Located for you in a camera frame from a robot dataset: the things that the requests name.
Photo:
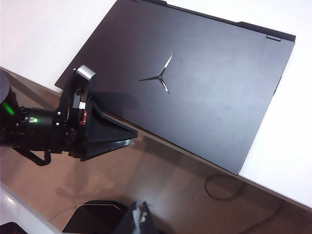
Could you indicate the black laptop with Y logo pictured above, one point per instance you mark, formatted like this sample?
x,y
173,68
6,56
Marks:
x,y
195,97

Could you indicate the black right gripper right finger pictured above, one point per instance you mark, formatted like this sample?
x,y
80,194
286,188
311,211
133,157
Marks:
x,y
136,224

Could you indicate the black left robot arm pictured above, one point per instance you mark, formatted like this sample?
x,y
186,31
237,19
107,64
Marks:
x,y
36,124

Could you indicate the white robot base top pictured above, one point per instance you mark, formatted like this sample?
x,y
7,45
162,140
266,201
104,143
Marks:
x,y
14,207

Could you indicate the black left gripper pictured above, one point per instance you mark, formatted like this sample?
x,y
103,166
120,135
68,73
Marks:
x,y
68,131

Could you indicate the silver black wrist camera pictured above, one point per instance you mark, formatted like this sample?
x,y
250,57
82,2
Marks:
x,y
85,73

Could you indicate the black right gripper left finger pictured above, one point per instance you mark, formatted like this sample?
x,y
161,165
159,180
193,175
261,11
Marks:
x,y
80,219

